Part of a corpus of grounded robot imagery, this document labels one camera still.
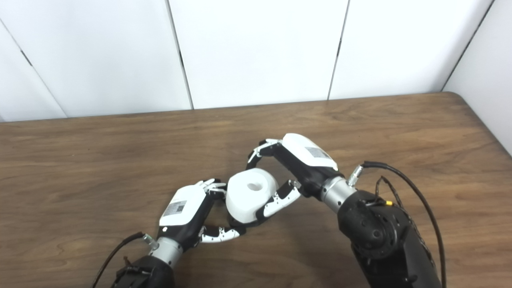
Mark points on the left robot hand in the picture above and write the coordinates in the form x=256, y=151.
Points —
x=184, y=208

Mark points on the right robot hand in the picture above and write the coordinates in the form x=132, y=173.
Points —
x=308, y=160

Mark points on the round white piece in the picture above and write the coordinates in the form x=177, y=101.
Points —
x=244, y=200

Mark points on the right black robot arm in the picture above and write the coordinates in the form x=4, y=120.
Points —
x=384, y=240

